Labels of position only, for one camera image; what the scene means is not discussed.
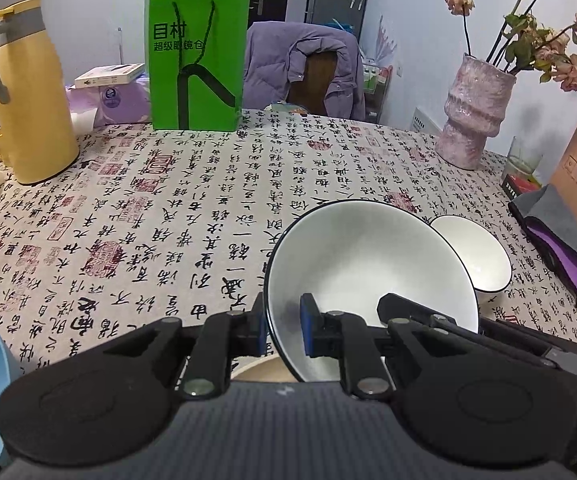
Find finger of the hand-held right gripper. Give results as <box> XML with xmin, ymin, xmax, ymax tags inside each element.
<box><xmin>482</xmin><ymin>317</ymin><xmax>577</xmax><ymax>363</ymax></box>
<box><xmin>377</xmin><ymin>292</ymin><xmax>479</xmax><ymax>337</ymax></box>

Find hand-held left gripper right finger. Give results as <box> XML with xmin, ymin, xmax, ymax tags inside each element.
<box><xmin>299</xmin><ymin>295</ymin><xmax>494</xmax><ymax>402</ymax></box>

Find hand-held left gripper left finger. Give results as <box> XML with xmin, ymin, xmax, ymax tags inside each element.
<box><xmin>83</xmin><ymin>294</ymin><xmax>269</xmax><ymax>401</ymax></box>

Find cream plate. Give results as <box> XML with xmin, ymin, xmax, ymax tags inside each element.
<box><xmin>231</xmin><ymin>355</ymin><xmax>296</xmax><ymax>385</ymax></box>

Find large white black-rimmed bowl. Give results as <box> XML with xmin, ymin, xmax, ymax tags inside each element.
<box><xmin>263</xmin><ymin>199</ymin><xmax>480</xmax><ymax>385</ymax></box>

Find small white black-rimmed bowl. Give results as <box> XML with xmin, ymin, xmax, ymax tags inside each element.
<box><xmin>429</xmin><ymin>215</ymin><xmax>512</xmax><ymax>293</ymax></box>

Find grey purple cloth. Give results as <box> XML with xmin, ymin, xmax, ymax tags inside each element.
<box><xmin>508</xmin><ymin>184</ymin><xmax>577</xmax><ymax>308</ymax></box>

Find red black box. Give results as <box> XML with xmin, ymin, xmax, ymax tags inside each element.
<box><xmin>501</xmin><ymin>172</ymin><xmax>541</xmax><ymax>198</ymax></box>

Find glass cup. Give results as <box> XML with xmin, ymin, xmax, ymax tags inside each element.
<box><xmin>505</xmin><ymin>136</ymin><xmax>544</xmax><ymax>183</ymax></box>

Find cluttered storage cart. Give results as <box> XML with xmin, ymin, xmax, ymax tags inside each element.
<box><xmin>361</xmin><ymin>57</ymin><xmax>394</xmax><ymax>123</ymax></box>

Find wooden chair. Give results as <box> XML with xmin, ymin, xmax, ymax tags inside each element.
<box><xmin>287</xmin><ymin>54</ymin><xmax>344</xmax><ymax>117</ymax></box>

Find purple jacket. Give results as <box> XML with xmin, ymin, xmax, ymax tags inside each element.
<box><xmin>243</xmin><ymin>21</ymin><xmax>366</xmax><ymax>121</ymax></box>

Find purple tissue pack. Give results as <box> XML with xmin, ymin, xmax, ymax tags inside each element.
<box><xmin>66</xmin><ymin>77</ymin><xmax>152</xmax><ymax>128</ymax></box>

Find green paper bag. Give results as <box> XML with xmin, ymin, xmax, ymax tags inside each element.
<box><xmin>147</xmin><ymin>0</ymin><xmax>249</xmax><ymax>133</ymax></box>

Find small white box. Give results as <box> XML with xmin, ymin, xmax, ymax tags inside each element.
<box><xmin>74</xmin><ymin>62</ymin><xmax>146</xmax><ymax>88</ymax></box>

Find bunch of dried roses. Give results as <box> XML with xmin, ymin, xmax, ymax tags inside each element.
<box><xmin>442</xmin><ymin>0</ymin><xmax>577</xmax><ymax>93</ymax></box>

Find yellow thermos jug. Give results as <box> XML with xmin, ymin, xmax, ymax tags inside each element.
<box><xmin>0</xmin><ymin>0</ymin><xmax>80</xmax><ymax>186</ymax></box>

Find purple wall decal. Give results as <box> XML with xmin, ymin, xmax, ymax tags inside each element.
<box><xmin>374</xmin><ymin>14</ymin><xmax>398</xmax><ymax>63</ymax></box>

